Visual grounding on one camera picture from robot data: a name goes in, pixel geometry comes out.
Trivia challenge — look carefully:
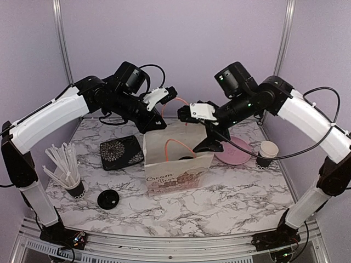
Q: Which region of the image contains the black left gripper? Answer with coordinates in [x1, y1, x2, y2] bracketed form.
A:
[110, 89, 167, 134]

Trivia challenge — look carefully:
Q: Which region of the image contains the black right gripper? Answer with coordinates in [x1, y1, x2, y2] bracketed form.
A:
[193, 90, 257, 152]

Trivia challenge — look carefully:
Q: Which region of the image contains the white printed paper bag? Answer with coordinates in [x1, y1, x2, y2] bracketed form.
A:
[143, 121, 214, 197]

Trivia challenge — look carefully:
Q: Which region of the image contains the stack of paper cups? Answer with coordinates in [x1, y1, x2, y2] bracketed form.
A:
[256, 141, 279, 170]

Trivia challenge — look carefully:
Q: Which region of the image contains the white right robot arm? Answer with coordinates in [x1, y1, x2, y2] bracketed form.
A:
[190, 61, 350, 245]

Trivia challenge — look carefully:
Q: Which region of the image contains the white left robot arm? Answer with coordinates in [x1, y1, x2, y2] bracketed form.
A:
[1, 61, 172, 244]

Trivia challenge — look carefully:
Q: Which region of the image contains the pink round plate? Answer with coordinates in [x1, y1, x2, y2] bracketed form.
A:
[214, 136, 252, 165]

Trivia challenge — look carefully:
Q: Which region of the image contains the black floral square plate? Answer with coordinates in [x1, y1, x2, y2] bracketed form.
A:
[100, 135, 144, 171]

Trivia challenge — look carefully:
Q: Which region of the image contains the stack of black lids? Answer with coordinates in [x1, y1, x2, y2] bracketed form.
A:
[97, 190, 120, 210]

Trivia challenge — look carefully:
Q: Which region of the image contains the black cup holding straws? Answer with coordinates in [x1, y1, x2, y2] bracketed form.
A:
[65, 177, 86, 199]

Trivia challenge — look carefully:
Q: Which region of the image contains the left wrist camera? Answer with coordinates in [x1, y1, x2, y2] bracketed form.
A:
[143, 87, 178, 112]

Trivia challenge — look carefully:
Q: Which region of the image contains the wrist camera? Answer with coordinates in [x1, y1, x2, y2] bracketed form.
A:
[177, 101, 219, 125]
[143, 87, 178, 112]

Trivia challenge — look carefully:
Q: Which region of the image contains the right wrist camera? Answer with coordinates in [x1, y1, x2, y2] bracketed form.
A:
[177, 101, 219, 125]

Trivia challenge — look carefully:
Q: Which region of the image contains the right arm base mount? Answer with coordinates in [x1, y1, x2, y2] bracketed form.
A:
[251, 209, 301, 251]

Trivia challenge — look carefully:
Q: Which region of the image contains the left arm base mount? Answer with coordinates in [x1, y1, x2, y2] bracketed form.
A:
[39, 208, 88, 250]

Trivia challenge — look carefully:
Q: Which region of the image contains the front aluminium rail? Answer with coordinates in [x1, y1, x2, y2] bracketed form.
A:
[9, 218, 330, 262]

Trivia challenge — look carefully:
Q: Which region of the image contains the left aluminium frame post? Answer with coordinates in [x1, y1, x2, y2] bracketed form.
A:
[52, 0, 73, 83]

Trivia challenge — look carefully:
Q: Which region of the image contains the aluminium frame post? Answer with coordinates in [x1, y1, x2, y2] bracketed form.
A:
[273, 0, 297, 76]
[52, 0, 73, 83]

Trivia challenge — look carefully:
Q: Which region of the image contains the right aluminium frame post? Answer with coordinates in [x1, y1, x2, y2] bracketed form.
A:
[273, 0, 297, 76]

